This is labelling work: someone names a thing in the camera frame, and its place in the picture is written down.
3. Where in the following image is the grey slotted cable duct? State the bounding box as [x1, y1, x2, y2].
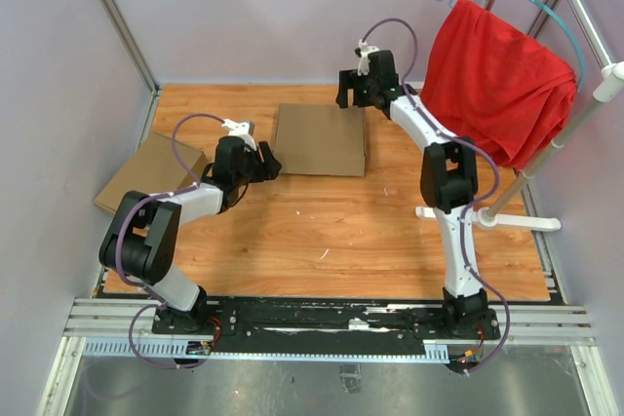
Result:
[82, 338, 450, 364]

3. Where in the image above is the red cloth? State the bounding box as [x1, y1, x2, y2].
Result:
[420, 0, 577, 170]

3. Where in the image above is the white clothes rack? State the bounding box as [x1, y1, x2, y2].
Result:
[385, 0, 623, 240]

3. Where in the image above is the folded brown cardboard box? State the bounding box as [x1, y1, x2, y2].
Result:
[94, 132, 193, 213]

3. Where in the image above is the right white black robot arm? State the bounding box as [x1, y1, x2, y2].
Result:
[336, 43, 500, 339]

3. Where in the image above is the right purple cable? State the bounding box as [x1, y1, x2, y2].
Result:
[361, 19, 512, 368]

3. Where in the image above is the purple cable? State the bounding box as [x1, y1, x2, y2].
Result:
[116, 113, 230, 371]
[361, 19, 512, 368]

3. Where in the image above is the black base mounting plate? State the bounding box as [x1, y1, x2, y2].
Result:
[152, 296, 500, 355]

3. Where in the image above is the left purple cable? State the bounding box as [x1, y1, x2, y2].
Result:
[116, 113, 230, 371]

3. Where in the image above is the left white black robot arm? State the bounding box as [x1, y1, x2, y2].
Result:
[98, 135, 282, 334]

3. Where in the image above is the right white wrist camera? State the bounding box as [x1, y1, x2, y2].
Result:
[355, 39, 379, 76]

